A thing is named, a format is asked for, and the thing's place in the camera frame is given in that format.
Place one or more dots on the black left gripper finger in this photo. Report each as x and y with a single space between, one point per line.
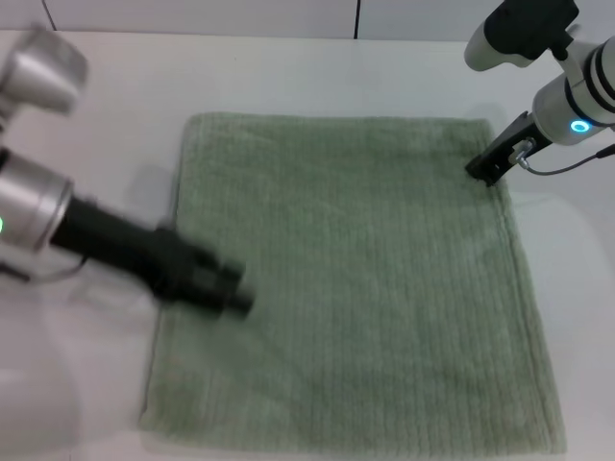
235 305
235 274

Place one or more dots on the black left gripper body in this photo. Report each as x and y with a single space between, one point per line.
130 249

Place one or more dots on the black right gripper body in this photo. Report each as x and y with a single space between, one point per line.
516 141

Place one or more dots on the black vertical wall strip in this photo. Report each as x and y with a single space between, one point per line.
356 19

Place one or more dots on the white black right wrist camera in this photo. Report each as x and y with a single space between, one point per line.
519 29

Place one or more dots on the thin grey wall line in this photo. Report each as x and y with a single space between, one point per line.
43 9

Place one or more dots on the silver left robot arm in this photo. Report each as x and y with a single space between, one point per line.
26 216

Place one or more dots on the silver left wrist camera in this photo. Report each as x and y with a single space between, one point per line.
41 72

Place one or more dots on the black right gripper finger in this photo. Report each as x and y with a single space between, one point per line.
493 177
477 168

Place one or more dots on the green ribbed towel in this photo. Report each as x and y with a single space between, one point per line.
360 288

